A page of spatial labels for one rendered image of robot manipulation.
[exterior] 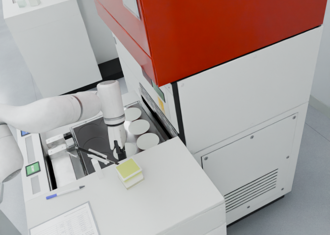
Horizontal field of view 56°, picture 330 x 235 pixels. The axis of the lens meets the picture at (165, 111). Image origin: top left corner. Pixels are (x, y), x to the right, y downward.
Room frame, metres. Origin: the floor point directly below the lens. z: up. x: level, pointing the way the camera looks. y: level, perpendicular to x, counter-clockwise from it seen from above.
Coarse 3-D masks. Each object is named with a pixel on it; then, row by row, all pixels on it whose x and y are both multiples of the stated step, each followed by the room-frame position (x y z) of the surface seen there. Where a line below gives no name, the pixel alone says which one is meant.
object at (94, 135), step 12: (96, 120) 1.18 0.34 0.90; (84, 132) 1.11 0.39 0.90; (96, 132) 1.09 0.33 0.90; (144, 132) 1.03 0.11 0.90; (156, 132) 1.02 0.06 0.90; (84, 144) 1.03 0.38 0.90; (96, 144) 1.01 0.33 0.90; (108, 144) 1.00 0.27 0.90; (84, 156) 0.95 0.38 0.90; (108, 156) 0.93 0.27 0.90
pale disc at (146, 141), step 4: (140, 136) 1.01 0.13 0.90; (144, 136) 1.01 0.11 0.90; (148, 136) 1.00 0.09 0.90; (152, 136) 1.00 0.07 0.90; (156, 136) 0.99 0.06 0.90; (140, 140) 0.99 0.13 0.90; (144, 140) 0.98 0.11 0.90; (148, 140) 0.98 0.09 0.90; (152, 140) 0.97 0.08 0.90; (156, 140) 0.97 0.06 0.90; (140, 144) 0.96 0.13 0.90; (144, 144) 0.96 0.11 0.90; (148, 144) 0.95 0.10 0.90; (152, 144) 0.95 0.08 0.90; (156, 144) 0.94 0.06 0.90; (140, 148) 0.94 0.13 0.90; (144, 148) 0.93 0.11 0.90; (148, 148) 0.93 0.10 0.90
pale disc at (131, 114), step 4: (128, 108) 1.23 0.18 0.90; (132, 108) 1.22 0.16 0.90; (136, 108) 1.22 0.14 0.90; (128, 112) 1.20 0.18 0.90; (132, 112) 1.19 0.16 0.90; (136, 112) 1.18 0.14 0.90; (140, 112) 1.18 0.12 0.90; (128, 116) 1.17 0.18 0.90; (132, 116) 1.16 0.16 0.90; (136, 116) 1.16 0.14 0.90; (128, 120) 1.14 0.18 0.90; (132, 120) 1.13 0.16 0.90
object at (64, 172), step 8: (56, 160) 0.98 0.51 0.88; (64, 160) 0.97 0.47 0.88; (56, 168) 0.93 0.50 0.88; (64, 168) 0.92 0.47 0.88; (72, 168) 0.92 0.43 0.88; (56, 176) 0.89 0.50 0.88; (64, 176) 0.88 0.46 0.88; (72, 176) 0.87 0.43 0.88; (56, 184) 0.84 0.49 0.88; (64, 184) 0.84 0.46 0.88
